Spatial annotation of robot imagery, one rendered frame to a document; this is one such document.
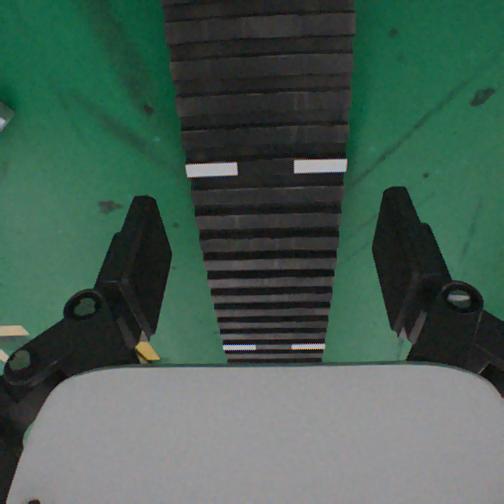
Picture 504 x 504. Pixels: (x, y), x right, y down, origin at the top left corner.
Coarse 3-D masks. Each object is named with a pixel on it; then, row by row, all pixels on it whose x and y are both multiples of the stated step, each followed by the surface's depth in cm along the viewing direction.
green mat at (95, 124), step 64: (0, 0) 11; (64, 0) 11; (128, 0) 11; (384, 0) 11; (448, 0) 11; (0, 64) 12; (64, 64) 12; (128, 64) 12; (384, 64) 12; (448, 64) 12; (64, 128) 14; (128, 128) 14; (384, 128) 14; (448, 128) 14; (0, 192) 17; (64, 192) 16; (128, 192) 16; (448, 192) 16; (0, 256) 20; (64, 256) 20; (192, 256) 19; (448, 256) 19; (0, 320) 25; (192, 320) 24; (384, 320) 23
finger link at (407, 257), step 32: (384, 192) 12; (384, 224) 13; (416, 224) 11; (384, 256) 13; (416, 256) 10; (384, 288) 13; (416, 288) 10; (416, 320) 10; (480, 320) 9; (480, 352) 9
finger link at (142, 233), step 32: (128, 224) 12; (160, 224) 13; (128, 256) 11; (160, 256) 13; (96, 288) 11; (128, 288) 11; (160, 288) 13; (64, 320) 10; (128, 320) 11; (32, 352) 10; (64, 352) 10; (32, 384) 9
